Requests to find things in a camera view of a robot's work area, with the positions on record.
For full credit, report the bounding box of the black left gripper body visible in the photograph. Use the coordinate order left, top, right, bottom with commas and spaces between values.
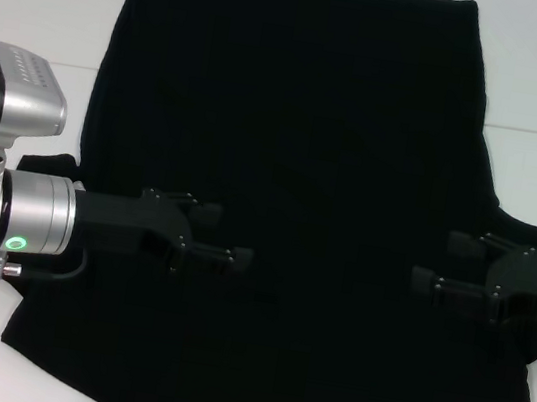
65, 176, 201, 277

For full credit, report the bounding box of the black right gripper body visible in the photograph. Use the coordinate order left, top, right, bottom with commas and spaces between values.
480, 242, 537, 331

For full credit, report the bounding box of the black t-shirt with white print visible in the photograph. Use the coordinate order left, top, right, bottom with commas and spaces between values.
0, 0, 537, 402

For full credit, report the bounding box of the left arm cable with plug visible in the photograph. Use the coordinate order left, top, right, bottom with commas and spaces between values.
0, 241, 91, 294

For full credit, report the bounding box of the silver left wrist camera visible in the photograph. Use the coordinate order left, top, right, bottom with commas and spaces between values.
0, 41, 77, 200

